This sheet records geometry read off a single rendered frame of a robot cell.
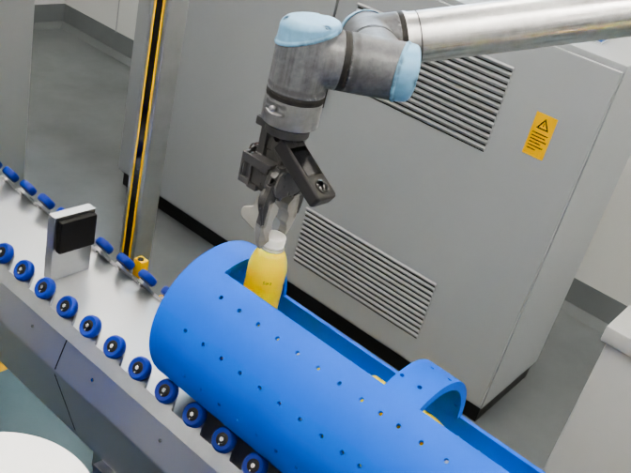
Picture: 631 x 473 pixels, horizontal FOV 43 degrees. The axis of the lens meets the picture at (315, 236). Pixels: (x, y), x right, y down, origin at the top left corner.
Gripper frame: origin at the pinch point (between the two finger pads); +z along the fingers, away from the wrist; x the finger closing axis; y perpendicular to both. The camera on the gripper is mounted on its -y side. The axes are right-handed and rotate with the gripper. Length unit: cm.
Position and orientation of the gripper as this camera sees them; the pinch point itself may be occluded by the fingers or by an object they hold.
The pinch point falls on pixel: (273, 239)
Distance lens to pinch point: 134.4
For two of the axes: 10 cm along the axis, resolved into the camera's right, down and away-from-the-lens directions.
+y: -7.4, -4.6, 4.9
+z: -2.2, 8.5, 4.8
